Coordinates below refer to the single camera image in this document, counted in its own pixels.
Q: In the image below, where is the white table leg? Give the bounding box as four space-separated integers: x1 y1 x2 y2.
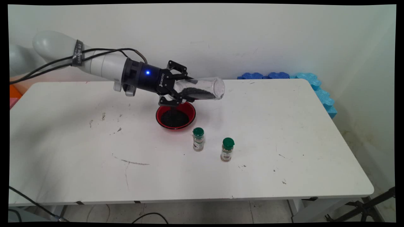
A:
288 199 348 223

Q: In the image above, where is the black velcro strap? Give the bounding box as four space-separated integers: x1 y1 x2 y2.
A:
71 40 84 67

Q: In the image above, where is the black tripod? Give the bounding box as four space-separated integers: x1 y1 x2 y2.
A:
325 187 395 223

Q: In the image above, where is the dark blue foam mat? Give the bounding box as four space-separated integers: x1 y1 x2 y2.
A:
237 72 290 80

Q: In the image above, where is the black seed pile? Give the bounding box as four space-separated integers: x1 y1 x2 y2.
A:
160 107 190 128

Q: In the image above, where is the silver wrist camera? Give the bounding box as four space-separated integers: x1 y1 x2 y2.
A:
113 80 137 97

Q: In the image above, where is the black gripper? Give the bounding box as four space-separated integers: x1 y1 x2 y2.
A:
122 58 193 107

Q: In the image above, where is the black looped cable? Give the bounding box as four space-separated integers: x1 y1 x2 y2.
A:
132 212 169 224

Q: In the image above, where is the red bowl black rim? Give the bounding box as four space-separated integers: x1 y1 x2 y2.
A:
156 102 196 130

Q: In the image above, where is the clear plastic jar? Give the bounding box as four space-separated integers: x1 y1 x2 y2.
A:
173 77 225 102

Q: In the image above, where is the light blue foam mat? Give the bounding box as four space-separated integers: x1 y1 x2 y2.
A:
290 73 337 119

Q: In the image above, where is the orange foam mat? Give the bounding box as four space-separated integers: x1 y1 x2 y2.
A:
9 83 22 99

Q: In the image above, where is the black floor cable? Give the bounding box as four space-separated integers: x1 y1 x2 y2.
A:
9 186 68 222

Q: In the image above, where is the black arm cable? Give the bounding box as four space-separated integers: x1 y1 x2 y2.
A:
9 50 127 85
9 48 148 83

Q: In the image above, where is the green-capped spice bottle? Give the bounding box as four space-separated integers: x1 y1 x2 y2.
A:
220 137 235 162
192 127 205 152

